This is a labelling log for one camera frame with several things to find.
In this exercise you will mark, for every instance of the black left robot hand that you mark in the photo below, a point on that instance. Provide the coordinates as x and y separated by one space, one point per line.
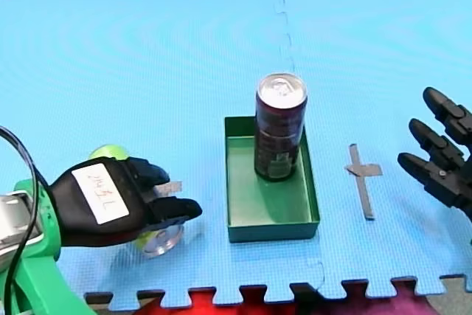
110 197

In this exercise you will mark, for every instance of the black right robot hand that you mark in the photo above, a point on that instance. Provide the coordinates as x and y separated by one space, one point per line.
442 160

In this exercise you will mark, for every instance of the green drink can dark band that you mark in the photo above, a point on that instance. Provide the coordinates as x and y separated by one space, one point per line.
155 234

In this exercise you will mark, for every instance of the dark purple drink can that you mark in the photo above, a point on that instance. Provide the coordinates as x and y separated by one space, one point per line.
278 134

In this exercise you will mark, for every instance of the shallow green tray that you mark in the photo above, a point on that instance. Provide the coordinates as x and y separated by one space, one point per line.
276 204

